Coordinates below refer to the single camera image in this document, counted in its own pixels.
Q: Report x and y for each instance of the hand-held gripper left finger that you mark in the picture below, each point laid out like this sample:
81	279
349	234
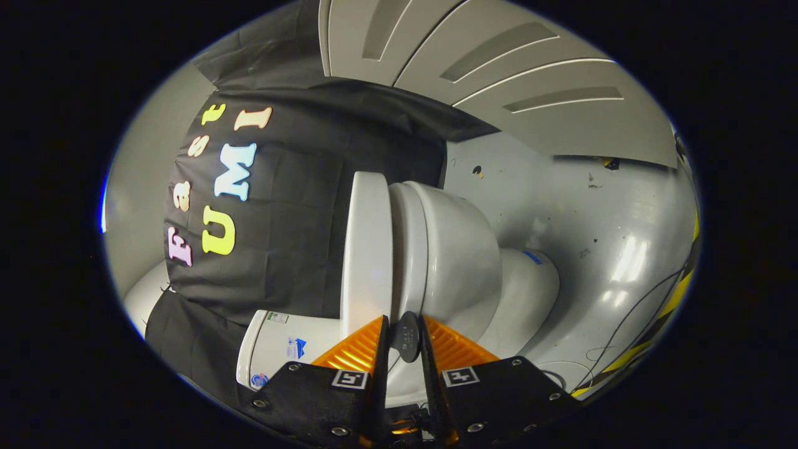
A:
324	399

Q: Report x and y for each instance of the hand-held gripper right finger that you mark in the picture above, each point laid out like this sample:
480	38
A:
499	399

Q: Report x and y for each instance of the yellow black striped tape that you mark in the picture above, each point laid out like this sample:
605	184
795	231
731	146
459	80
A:
676	296

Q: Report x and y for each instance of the black backdrop cloth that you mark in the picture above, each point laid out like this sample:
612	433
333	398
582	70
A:
299	218

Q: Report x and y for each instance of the grey drawer cabinet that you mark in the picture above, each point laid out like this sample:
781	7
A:
499	81

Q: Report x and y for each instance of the white ceramic toilet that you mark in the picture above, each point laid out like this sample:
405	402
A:
455	255

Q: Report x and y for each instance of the white toilet lid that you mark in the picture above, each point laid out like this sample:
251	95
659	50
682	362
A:
366	249

